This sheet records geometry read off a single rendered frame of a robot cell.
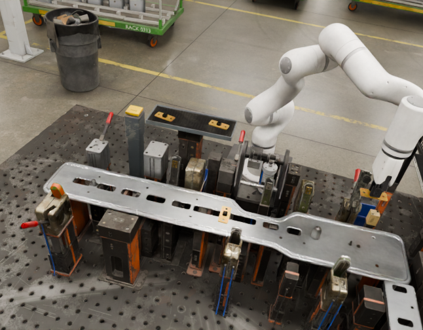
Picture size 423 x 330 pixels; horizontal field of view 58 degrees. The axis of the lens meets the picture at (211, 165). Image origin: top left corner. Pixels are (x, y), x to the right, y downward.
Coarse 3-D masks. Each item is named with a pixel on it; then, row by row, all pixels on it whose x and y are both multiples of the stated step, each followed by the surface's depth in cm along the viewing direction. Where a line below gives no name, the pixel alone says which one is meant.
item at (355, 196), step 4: (360, 172) 139; (364, 172) 138; (368, 172) 138; (360, 176) 138; (364, 176) 136; (368, 176) 135; (360, 180) 139; (364, 180) 136; (368, 180) 135; (356, 184) 141; (360, 184) 141; (364, 184) 140; (356, 188) 141; (364, 188) 140; (352, 192) 144; (356, 192) 143; (364, 192) 141; (352, 196) 143; (356, 196) 143; (360, 196) 143; (352, 200) 143; (356, 200) 144; (360, 200) 143; (356, 204) 146; (348, 208) 145; (356, 208) 145
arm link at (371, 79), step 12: (360, 48) 114; (348, 60) 114; (360, 60) 112; (372, 60) 112; (348, 72) 115; (360, 72) 112; (372, 72) 110; (384, 72) 110; (360, 84) 112; (372, 84) 109; (384, 84) 109; (396, 84) 110; (408, 84) 110; (372, 96) 112; (384, 96) 112; (396, 96) 112; (420, 96) 109
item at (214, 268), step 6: (216, 240) 152; (222, 240) 152; (216, 246) 155; (222, 246) 154; (216, 252) 157; (222, 252) 156; (216, 258) 159; (222, 258) 164; (210, 264) 162; (216, 264) 162; (210, 270) 160; (216, 270) 160
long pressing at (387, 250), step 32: (96, 192) 148; (160, 192) 151; (192, 192) 152; (192, 224) 140; (224, 224) 141; (256, 224) 142; (288, 224) 144; (320, 224) 145; (288, 256) 133; (320, 256) 133; (352, 256) 135; (384, 256) 136
